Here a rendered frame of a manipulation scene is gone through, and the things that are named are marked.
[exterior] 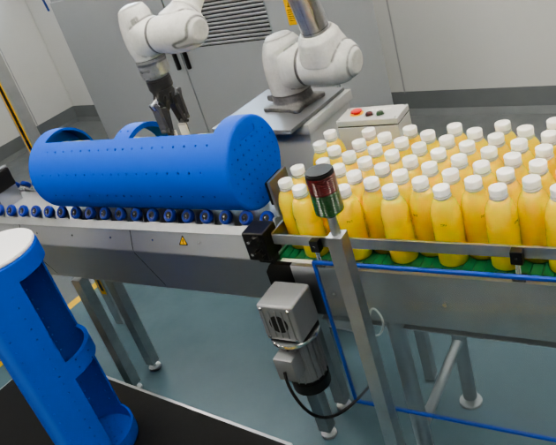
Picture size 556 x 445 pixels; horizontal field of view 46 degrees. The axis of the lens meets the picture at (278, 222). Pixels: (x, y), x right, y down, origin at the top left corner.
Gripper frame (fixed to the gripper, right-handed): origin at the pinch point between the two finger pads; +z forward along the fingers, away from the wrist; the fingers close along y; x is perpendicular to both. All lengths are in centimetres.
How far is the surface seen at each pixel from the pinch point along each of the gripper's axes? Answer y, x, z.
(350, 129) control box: -24, 45, 11
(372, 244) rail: 21, 68, 22
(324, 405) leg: 8, 26, 103
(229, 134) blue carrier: 6.8, 24.8, -3.3
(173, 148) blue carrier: 10.0, 5.3, -1.3
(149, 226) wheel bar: 11.8, -16.6, 25.8
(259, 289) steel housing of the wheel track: 9, 17, 51
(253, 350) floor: -27, -31, 118
